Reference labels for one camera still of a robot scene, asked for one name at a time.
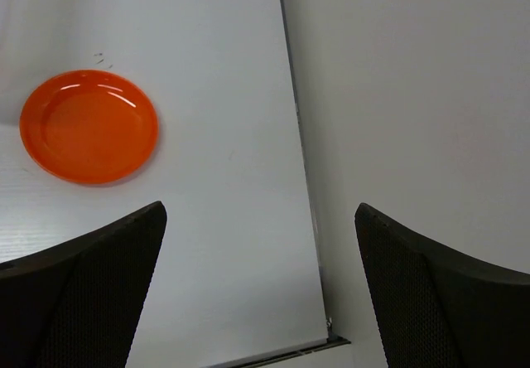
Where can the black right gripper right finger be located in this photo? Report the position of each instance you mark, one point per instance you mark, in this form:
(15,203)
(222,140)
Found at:
(438,307)

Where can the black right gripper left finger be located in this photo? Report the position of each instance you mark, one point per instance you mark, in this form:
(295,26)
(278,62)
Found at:
(78,303)

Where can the orange plastic plate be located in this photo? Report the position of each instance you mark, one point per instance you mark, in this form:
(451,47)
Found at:
(89,127)

